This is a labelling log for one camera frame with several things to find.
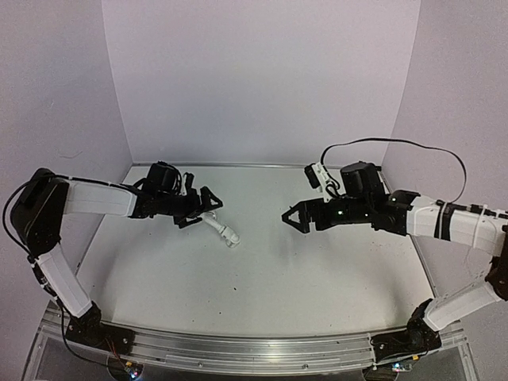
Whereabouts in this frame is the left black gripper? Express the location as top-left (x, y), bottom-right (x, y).
top-left (157, 183), bottom-right (224, 227)

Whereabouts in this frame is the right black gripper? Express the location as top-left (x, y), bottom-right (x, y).
top-left (282, 196), bottom-right (371, 235)

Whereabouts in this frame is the white plastic water faucet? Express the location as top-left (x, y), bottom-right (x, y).
top-left (201, 211), bottom-right (226, 238)

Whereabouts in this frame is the white elbow pipe fitting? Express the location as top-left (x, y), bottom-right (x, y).
top-left (221, 226), bottom-right (241, 248)

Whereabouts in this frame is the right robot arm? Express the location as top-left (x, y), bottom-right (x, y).
top-left (282, 161), bottom-right (507, 361)

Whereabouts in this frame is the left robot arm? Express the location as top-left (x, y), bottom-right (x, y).
top-left (2, 161), bottom-right (223, 347)

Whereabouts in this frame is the left circuit board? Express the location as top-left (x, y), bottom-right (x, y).
top-left (106, 357), bottom-right (144, 381)

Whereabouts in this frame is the circuit board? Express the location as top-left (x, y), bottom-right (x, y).
top-left (106, 357), bottom-right (144, 381)
top-left (391, 361), bottom-right (413, 373)

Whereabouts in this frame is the right circuit board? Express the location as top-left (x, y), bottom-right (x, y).
top-left (391, 361), bottom-right (413, 373)

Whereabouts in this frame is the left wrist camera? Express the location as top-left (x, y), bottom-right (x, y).
top-left (180, 172), bottom-right (194, 195)

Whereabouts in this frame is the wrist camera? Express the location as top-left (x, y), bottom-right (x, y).
top-left (304, 163), bottom-right (340, 202)
top-left (180, 172), bottom-right (194, 195)

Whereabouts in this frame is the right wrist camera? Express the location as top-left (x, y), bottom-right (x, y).
top-left (304, 163), bottom-right (340, 202)

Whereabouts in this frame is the black right camera cable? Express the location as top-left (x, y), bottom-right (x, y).
top-left (319, 137), bottom-right (468, 203)

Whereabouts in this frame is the aluminium front rail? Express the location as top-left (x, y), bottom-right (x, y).
top-left (59, 323), bottom-right (465, 374)

